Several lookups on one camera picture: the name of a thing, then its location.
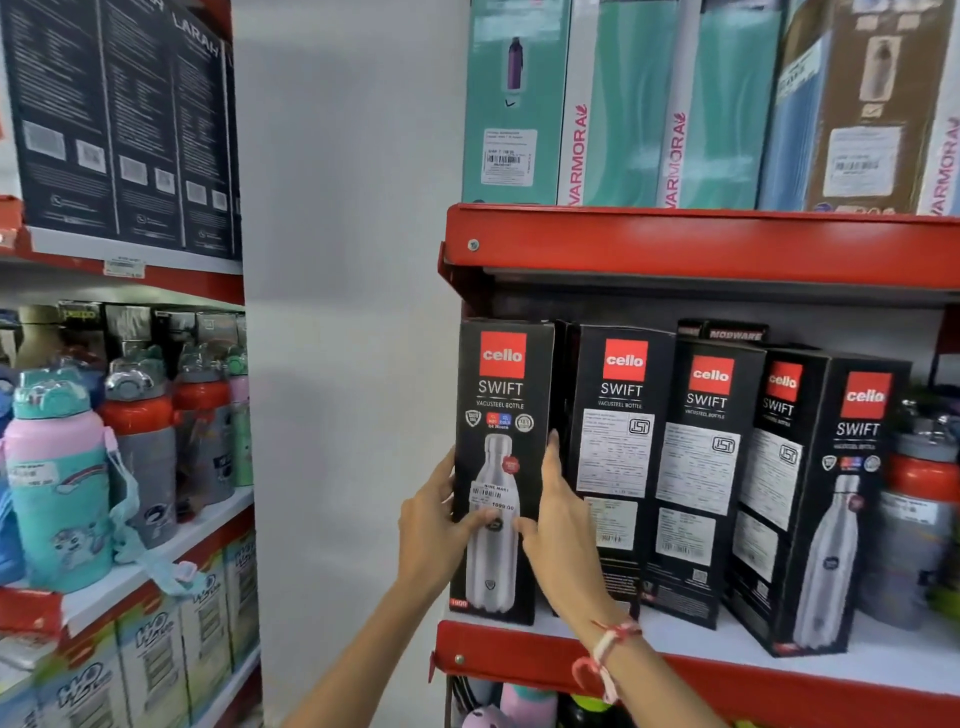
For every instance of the person's right forearm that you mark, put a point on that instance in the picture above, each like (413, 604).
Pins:
(660, 686)

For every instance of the black box with white print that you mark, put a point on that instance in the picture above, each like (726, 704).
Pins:
(724, 332)

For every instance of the person's right hand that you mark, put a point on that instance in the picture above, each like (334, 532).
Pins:
(562, 555)

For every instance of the white price tag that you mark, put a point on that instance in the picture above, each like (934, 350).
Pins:
(124, 268)

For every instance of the red shelf with white board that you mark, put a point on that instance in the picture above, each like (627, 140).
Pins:
(180, 274)

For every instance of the black bottle box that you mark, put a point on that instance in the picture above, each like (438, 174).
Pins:
(619, 420)
(821, 525)
(506, 420)
(701, 480)

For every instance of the red metal shelf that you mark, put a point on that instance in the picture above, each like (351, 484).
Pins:
(675, 244)
(750, 675)

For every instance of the green bottle lid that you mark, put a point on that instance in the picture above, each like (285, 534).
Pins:
(589, 711)

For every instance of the person's left forearm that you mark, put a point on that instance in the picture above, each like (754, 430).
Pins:
(367, 660)

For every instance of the white and teal box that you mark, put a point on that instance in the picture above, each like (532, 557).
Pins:
(724, 112)
(622, 105)

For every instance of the dark navy box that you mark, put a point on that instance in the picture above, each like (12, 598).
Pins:
(142, 135)
(60, 127)
(202, 142)
(233, 157)

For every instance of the brown and blue bottle box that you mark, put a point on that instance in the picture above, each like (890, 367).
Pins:
(855, 112)

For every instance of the grey bottle with red band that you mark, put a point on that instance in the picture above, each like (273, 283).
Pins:
(911, 525)
(204, 442)
(142, 450)

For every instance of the white box with red print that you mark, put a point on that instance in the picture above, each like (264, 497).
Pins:
(941, 172)

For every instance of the person's left hand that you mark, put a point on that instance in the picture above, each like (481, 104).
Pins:
(427, 532)

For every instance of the person's left thumb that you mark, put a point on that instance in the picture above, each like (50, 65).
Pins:
(480, 519)

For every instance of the pink and green bottle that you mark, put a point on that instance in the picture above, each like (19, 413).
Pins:
(240, 427)

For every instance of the row of dark boxes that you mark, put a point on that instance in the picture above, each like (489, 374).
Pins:
(150, 326)

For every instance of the pink and teal kids bottle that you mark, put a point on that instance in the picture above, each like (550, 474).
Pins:
(60, 495)

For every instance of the teal bottle box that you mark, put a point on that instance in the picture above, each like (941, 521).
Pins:
(514, 105)

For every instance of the person's right thumb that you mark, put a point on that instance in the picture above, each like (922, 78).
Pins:
(527, 534)

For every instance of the white box with blue print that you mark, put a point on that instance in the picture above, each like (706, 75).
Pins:
(242, 592)
(19, 709)
(82, 686)
(206, 622)
(154, 660)

